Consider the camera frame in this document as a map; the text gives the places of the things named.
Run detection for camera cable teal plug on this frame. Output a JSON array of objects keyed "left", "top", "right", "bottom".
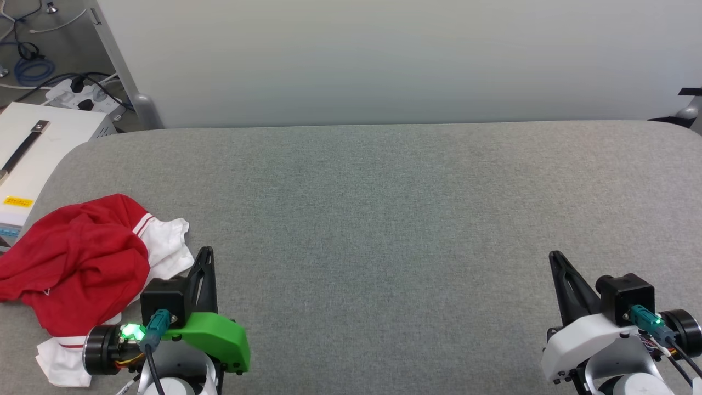
[
  {"left": 139, "top": 309, "right": 174, "bottom": 395},
  {"left": 625, "top": 305, "right": 702, "bottom": 388}
]

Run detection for red and white jersey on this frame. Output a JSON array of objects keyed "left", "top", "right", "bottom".
[{"left": 0, "top": 193, "right": 197, "bottom": 388}]

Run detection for black tangled cable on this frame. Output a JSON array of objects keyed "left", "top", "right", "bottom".
[{"left": 0, "top": 0, "right": 46, "bottom": 61}]

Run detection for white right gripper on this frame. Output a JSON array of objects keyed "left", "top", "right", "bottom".
[{"left": 541, "top": 250, "right": 702, "bottom": 384}]

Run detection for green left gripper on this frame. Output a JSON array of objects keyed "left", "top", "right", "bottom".
[{"left": 82, "top": 247, "right": 252, "bottom": 377}]

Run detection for black power cable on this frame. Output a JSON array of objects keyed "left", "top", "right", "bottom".
[{"left": 11, "top": 71, "right": 135, "bottom": 114}]

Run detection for black strap handle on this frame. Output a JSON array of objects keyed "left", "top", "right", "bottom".
[{"left": 0, "top": 120, "right": 51, "bottom": 185}]

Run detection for blue coiled cable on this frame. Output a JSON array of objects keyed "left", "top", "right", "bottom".
[{"left": 13, "top": 54, "right": 56, "bottom": 87}]

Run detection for white partition panel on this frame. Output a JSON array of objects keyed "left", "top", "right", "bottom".
[{"left": 89, "top": 0, "right": 702, "bottom": 130}]

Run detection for left camera cable teal plug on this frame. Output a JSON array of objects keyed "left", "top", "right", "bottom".
[{"left": 139, "top": 309, "right": 174, "bottom": 395}]

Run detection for white floor cable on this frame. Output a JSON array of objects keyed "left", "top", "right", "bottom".
[{"left": 30, "top": 8, "right": 89, "bottom": 34}]

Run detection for grey partition foot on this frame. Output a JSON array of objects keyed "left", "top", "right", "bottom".
[
  {"left": 674, "top": 95, "right": 702, "bottom": 122},
  {"left": 132, "top": 93, "right": 166, "bottom": 131}
]

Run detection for right camera cable teal plug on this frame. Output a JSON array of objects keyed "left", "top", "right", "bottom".
[{"left": 625, "top": 305, "right": 702, "bottom": 388}]

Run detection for white power strip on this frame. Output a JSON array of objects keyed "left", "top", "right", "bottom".
[{"left": 44, "top": 77, "right": 128, "bottom": 119}]

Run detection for white power supply box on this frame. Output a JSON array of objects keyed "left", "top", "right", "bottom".
[{"left": 0, "top": 101, "right": 118, "bottom": 254}]

